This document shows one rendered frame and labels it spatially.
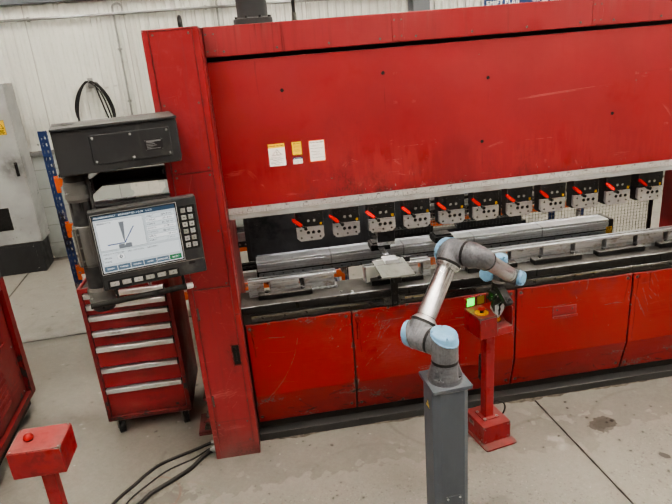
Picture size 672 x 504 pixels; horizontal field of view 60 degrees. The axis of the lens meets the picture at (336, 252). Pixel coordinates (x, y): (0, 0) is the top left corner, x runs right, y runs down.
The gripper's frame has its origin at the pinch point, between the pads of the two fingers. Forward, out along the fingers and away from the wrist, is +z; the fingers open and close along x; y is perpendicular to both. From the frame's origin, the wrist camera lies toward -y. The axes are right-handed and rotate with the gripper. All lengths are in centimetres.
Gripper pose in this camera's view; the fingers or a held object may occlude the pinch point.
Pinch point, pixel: (498, 316)
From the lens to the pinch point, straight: 325.4
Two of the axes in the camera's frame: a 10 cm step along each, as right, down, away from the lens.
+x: -9.4, 1.8, -2.9
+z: 0.5, 9.1, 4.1
